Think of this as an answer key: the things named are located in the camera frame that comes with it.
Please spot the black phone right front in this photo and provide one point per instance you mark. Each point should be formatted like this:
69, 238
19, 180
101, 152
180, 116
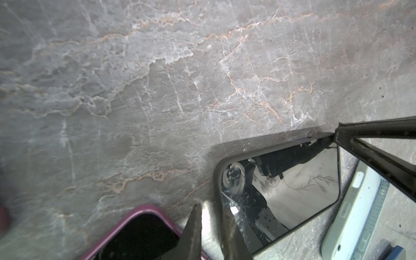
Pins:
397, 253

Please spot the black phone case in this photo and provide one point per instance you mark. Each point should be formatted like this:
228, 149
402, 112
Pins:
221, 165

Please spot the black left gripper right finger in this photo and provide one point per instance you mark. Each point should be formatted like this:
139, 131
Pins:
233, 244

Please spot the purple-edged black phone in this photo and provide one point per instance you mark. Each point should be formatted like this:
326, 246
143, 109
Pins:
146, 233

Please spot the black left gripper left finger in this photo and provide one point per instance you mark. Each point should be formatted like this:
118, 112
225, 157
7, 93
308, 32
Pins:
189, 246

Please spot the small dark phone left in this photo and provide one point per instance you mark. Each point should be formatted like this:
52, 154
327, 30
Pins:
4, 220

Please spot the light green phone case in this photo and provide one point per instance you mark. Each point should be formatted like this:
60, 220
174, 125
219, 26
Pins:
351, 231

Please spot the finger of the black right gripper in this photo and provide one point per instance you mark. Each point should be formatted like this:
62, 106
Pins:
400, 173

